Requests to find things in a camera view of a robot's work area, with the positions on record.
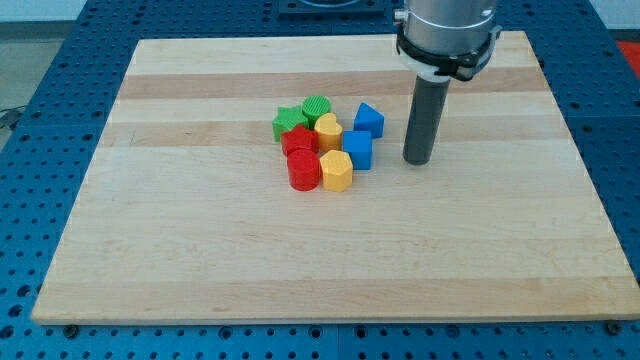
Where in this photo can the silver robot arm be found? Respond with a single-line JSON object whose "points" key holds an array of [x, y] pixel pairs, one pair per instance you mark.
{"points": [[444, 39]]}

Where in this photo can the wooden board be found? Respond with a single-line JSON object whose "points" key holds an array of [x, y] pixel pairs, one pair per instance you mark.
{"points": [[185, 215]]}

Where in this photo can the red cylinder block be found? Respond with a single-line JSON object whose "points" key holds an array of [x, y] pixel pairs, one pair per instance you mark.
{"points": [[303, 170]]}

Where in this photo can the yellow hexagon block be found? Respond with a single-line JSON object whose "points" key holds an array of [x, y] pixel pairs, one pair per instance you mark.
{"points": [[337, 170]]}

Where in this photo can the red star block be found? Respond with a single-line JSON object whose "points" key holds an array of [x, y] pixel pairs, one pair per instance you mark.
{"points": [[299, 138]]}

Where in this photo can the yellow heart block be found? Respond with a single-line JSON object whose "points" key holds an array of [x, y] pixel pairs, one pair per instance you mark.
{"points": [[329, 132]]}

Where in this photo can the blue cube block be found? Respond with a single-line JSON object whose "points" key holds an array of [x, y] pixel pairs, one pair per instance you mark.
{"points": [[359, 146]]}

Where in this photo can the green star block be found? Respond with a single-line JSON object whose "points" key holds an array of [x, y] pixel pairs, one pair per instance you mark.
{"points": [[286, 119]]}

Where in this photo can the green cylinder block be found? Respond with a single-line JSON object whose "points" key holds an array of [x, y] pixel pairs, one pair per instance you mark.
{"points": [[313, 107]]}

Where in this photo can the blue triangle block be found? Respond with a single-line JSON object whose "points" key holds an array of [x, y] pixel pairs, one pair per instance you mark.
{"points": [[369, 119]]}

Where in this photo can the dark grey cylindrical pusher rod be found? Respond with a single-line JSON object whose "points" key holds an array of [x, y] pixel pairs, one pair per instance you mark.
{"points": [[424, 118]]}

